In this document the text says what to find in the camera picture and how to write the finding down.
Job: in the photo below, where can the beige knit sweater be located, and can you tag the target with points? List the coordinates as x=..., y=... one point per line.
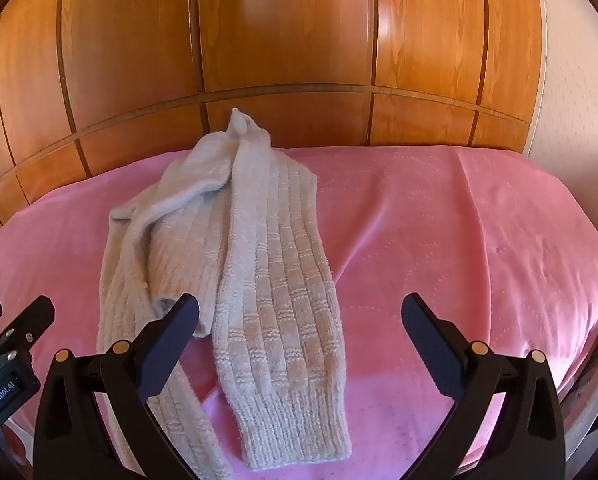
x=269, y=260

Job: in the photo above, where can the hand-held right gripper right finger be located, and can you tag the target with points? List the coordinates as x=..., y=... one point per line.
x=431, y=345

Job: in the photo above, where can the pink blanket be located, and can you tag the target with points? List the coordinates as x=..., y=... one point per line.
x=454, y=235

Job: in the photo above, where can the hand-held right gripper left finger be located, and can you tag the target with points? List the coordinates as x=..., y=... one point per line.
x=171, y=340

